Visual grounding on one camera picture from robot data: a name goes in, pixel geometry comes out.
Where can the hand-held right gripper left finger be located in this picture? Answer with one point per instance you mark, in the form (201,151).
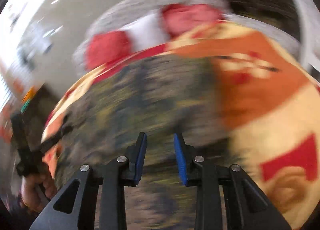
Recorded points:
(140,160)

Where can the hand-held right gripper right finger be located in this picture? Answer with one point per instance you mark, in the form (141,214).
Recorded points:
(180,162)

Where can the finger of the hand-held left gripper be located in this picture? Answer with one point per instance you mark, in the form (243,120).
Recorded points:
(56,137)

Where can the dark yellow patterned garment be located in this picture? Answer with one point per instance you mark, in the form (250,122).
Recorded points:
(140,100)

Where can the person's left hand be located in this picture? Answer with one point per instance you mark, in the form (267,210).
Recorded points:
(31,195)

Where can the dark desk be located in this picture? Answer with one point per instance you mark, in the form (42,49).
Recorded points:
(45,102)

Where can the green object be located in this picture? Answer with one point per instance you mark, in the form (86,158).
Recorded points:
(25,107)

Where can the orange object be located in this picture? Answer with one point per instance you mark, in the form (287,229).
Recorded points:
(29,94)

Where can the floral printed blanket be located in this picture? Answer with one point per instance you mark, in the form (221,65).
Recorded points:
(260,105)

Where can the red pillow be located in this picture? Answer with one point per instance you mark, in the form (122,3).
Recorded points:
(107,48)
(190,18)

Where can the white pillow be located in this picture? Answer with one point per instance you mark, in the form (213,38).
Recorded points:
(146,32)

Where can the grey patterned cloth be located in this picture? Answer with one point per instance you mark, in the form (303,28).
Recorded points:
(140,2)

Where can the dark furniture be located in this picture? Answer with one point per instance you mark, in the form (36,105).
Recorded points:
(260,2)

